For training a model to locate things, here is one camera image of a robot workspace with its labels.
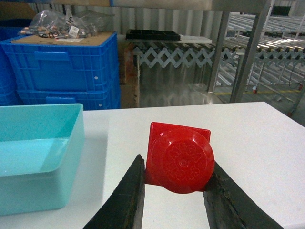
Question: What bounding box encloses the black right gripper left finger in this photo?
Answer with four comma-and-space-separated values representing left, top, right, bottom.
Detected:
84, 155, 145, 229

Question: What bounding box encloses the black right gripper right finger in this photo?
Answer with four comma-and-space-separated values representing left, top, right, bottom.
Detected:
203, 163, 282, 229

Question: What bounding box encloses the light teal plastic box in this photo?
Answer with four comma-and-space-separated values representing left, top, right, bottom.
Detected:
0, 104, 85, 216

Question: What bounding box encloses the lower right blue crate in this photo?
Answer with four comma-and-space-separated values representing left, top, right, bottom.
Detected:
17, 90, 121, 110

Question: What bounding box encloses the blue crate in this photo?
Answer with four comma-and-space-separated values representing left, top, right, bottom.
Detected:
0, 26, 19, 106
0, 36, 119, 92
17, 90, 121, 110

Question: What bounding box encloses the expandable roller conveyor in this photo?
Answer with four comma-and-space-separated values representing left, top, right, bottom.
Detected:
132, 11, 305, 117

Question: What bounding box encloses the upper right blue crate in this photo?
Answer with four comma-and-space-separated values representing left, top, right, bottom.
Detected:
0, 36, 119, 92

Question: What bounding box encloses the brown cardboard sheet on crate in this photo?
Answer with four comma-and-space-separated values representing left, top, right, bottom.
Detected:
11, 31, 117, 46

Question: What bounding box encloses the black tray on conveyor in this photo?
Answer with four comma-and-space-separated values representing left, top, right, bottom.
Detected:
126, 29, 181, 41

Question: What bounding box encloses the clear bag of small parts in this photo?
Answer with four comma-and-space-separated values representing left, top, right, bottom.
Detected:
18, 10, 97, 39

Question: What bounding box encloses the upper middle blue crate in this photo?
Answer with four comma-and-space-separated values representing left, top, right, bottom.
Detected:
0, 26, 19, 106

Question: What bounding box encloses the steel shelf frame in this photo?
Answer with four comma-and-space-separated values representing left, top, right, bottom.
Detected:
207, 0, 271, 103

